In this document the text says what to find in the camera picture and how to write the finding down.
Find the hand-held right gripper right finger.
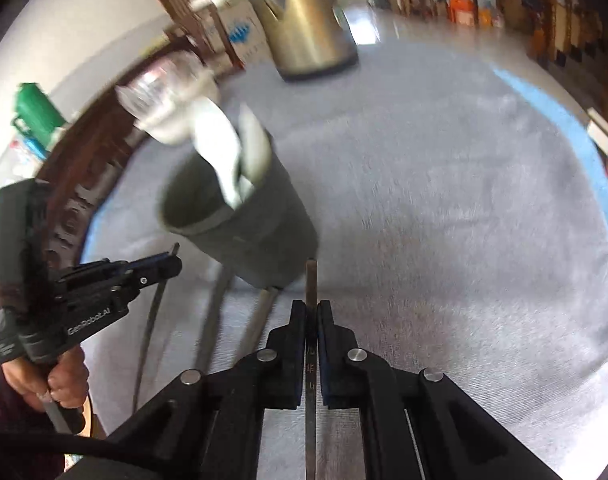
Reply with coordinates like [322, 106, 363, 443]
[317, 300, 563, 480]

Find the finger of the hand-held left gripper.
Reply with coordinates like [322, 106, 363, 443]
[133, 265, 183, 289]
[114, 255, 183, 276]

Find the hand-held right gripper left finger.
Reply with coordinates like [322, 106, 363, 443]
[64, 300, 307, 480]

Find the gray utensil holder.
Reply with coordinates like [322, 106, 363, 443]
[156, 130, 320, 291]

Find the person's left forearm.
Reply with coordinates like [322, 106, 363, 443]
[0, 367, 67, 480]

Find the person's left hand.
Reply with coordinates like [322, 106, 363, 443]
[1, 346, 91, 409]

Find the carved dark wooden chair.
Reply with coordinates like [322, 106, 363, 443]
[34, 30, 195, 321]

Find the white spoon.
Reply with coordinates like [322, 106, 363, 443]
[191, 100, 245, 208]
[236, 105, 272, 181]

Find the green plastic crate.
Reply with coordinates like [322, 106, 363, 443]
[11, 82, 67, 148]

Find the gray tablecloth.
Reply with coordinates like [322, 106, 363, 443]
[79, 40, 608, 480]

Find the white cardboard box blue print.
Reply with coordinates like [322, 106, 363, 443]
[204, 0, 272, 68]

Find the gold electric kettle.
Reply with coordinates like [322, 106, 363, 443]
[261, 0, 359, 83]

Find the blue cloth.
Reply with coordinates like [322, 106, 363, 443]
[81, 67, 608, 263]

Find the white framed box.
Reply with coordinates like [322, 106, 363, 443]
[585, 106, 608, 157]

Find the orange cardboard box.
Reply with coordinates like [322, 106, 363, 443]
[448, 0, 481, 27]

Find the wooden stair railing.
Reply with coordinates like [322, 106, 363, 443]
[499, 0, 608, 111]

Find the black cable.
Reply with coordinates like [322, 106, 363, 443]
[0, 431, 177, 467]

